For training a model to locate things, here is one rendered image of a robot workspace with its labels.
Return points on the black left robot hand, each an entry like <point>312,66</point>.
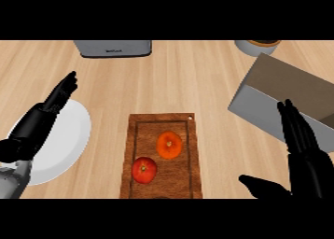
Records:
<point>35,124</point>

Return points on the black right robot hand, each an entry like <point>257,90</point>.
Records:
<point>308,161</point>

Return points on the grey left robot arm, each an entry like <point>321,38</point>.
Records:
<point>8,182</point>

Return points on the grey cardboard box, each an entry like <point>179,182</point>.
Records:
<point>288,99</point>

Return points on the brown wooden cutting board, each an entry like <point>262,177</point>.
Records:
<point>162,157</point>

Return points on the orange squash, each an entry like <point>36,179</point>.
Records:
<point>169,144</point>

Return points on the white round plate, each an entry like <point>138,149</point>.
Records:
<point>60,146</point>

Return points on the red tomato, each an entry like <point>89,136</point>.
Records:
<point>144,170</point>

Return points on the grey toaster appliance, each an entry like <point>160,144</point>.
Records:
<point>114,48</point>

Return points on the grey round pot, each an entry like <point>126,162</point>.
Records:
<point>257,46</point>

